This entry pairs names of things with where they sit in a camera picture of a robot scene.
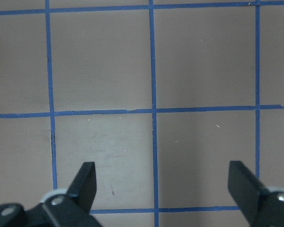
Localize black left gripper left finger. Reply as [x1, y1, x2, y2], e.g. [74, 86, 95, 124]
[0, 162, 101, 227]

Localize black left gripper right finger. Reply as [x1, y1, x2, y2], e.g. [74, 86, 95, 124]
[228, 161, 284, 227]

